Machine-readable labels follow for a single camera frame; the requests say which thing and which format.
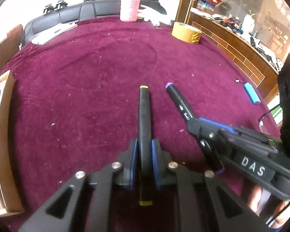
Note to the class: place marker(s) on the brown armchair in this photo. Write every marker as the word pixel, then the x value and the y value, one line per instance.
pixel 10 45

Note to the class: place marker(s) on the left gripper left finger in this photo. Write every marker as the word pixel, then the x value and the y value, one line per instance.
pixel 128 160

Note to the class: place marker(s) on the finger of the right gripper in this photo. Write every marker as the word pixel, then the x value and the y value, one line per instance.
pixel 227 127
pixel 206 133

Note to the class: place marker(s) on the wooden side cabinet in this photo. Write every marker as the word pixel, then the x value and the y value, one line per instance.
pixel 259 71

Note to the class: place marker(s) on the white cloth gloves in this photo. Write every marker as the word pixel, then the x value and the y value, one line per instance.
pixel 156 18

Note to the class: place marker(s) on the yellow tape roll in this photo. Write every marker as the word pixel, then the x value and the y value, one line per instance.
pixel 186 33

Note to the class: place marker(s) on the cardboard tray box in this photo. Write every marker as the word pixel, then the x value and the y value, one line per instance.
pixel 10 203

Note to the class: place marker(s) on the black leather sofa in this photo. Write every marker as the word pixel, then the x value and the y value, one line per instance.
pixel 70 14

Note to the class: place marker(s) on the eyeglasses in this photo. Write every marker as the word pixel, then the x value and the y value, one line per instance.
pixel 268 117

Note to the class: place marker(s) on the black device on sofa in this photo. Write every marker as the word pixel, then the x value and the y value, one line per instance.
pixel 60 4
pixel 48 8

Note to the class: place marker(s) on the white mug on cabinet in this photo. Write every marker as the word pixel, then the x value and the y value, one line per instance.
pixel 248 23

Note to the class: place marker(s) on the pink sleeved water bottle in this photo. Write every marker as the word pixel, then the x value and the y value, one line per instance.
pixel 129 10

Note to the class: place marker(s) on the black marker yellow cap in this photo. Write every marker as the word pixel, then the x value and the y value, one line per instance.
pixel 145 150

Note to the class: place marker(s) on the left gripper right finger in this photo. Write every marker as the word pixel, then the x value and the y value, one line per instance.
pixel 160 160

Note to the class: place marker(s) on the blue lighter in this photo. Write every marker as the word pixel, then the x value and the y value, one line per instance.
pixel 252 93

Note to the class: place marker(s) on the white notebook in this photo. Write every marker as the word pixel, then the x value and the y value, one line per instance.
pixel 48 34

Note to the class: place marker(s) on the colourful box on cabinet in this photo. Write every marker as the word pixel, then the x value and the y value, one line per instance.
pixel 207 5

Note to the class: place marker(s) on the black marker purple cap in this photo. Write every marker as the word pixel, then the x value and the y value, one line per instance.
pixel 209 151

